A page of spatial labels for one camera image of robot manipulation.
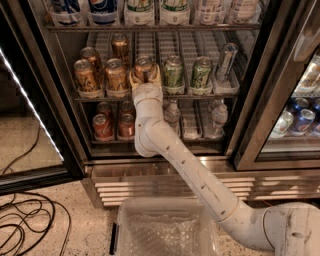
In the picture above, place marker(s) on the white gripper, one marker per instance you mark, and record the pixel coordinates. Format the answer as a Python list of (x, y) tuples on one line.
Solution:
[(147, 92)]

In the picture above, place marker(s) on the orange can lane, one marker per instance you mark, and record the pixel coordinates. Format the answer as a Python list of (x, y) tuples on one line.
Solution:
[(143, 67), (116, 74), (120, 47)]

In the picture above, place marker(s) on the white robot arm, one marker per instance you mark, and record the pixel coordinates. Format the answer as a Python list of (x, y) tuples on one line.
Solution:
[(290, 229)]

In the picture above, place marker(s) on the green can left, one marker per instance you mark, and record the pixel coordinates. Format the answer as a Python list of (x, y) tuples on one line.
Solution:
[(173, 69)]

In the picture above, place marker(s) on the green can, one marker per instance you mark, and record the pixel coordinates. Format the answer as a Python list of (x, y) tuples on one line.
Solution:
[(201, 70), (173, 69)]

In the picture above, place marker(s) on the red can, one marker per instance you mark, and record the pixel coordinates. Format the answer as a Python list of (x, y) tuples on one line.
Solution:
[(127, 107), (102, 126), (105, 108), (126, 125)]

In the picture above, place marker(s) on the red can back left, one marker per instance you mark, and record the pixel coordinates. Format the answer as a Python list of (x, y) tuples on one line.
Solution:
[(105, 108)]

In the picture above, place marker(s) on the green can right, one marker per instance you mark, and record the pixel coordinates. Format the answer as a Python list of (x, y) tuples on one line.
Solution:
[(201, 70)]

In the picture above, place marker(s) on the orange can front left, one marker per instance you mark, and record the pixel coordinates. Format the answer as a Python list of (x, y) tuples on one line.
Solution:
[(85, 76)]

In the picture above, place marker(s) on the orange can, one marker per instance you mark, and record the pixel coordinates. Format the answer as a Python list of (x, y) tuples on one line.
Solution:
[(85, 76), (93, 56)]

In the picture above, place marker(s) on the orange can behind left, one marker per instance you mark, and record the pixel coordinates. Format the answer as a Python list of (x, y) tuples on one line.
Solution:
[(93, 56)]

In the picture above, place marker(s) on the red can front left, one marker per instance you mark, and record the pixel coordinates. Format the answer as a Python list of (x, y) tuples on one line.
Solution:
[(102, 126)]

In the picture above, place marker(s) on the slim silver can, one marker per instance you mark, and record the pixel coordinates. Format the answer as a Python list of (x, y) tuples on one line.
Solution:
[(227, 57)]

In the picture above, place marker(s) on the open glass fridge door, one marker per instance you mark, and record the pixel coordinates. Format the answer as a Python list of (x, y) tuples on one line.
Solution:
[(40, 144)]

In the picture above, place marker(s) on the closed right fridge door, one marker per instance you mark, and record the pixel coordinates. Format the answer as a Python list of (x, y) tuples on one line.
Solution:
[(286, 42)]

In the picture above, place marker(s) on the silver can right fridge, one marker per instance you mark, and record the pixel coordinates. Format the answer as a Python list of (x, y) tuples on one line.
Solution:
[(282, 125)]

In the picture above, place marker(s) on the blue can right fridge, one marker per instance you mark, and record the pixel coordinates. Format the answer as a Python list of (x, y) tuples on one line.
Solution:
[(302, 121)]

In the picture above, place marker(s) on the clear water bottle left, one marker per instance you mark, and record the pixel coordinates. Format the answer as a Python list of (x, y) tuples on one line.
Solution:
[(172, 116)]

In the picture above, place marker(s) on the clear water bottle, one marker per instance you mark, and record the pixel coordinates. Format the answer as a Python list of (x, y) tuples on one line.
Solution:
[(218, 116), (172, 116)]

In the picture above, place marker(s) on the green label bottle left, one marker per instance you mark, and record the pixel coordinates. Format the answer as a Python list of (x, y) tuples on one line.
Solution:
[(139, 12)]

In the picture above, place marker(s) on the green label bottle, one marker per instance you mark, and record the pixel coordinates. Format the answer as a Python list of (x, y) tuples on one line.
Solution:
[(139, 12), (174, 12)]

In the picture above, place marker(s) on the green label bottle right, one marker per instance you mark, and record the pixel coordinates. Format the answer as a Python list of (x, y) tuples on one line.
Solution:
[(174, 12)]

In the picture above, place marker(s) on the clear water bottle right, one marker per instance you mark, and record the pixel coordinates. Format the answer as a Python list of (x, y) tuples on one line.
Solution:
[(218, 116)]

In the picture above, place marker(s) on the blue pepsi bottle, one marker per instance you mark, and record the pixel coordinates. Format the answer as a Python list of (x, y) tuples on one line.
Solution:
[(65, 12), (103, 12)]

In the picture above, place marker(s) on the white label bottle left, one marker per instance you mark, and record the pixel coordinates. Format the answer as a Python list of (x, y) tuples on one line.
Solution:
[(209, 12)]

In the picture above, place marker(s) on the white label bottle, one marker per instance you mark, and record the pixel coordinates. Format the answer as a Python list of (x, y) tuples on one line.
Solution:
[(243, 12), (209, 12)]

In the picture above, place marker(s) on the blue pepsi bottle left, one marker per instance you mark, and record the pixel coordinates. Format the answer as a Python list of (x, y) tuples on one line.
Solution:
[(65, 12)]

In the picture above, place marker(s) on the white label bottle right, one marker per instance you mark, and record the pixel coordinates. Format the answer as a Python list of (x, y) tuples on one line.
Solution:
[(243, 12)]

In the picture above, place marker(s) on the clear plastic bin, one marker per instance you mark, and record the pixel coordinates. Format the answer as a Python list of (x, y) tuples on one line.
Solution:
[(163, 227)]

